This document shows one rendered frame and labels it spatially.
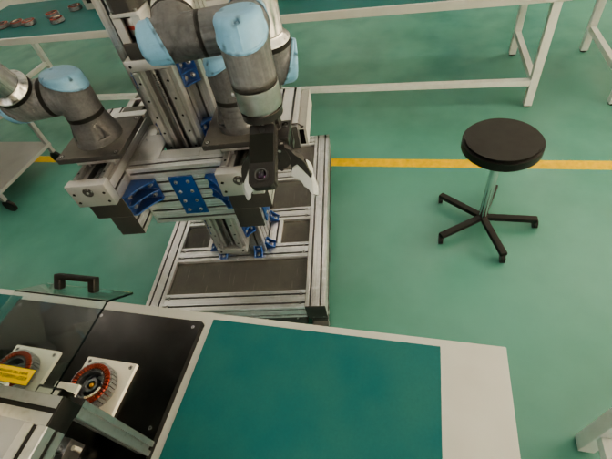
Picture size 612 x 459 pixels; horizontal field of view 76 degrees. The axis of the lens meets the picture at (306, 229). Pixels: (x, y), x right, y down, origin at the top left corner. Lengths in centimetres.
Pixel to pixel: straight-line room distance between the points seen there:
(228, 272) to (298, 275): 35
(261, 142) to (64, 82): 82
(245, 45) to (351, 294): 156
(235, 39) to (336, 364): 75
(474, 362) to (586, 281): 128
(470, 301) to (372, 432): 117
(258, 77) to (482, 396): 81
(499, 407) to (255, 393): 55
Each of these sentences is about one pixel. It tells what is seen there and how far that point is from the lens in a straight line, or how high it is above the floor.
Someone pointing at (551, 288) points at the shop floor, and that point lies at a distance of 217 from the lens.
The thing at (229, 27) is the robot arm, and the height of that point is 150.
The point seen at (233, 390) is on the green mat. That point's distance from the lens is 106.
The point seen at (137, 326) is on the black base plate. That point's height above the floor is 77.
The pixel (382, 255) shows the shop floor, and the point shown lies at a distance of 214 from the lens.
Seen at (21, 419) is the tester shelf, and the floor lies 111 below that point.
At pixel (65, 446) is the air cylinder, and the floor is 82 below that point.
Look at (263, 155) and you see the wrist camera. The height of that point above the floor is 130.
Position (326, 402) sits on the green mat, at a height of 75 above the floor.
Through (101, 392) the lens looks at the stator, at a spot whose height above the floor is 82.
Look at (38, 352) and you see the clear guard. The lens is 93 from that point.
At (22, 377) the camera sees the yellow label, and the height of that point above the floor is 107.
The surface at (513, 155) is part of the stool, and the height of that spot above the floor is 56.
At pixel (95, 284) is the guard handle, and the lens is 98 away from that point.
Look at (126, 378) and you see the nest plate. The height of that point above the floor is 78.
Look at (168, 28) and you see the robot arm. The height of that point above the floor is 148.
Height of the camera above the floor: 169
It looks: 47 degrees down
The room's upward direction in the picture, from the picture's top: 13 degrees counter-clockwise
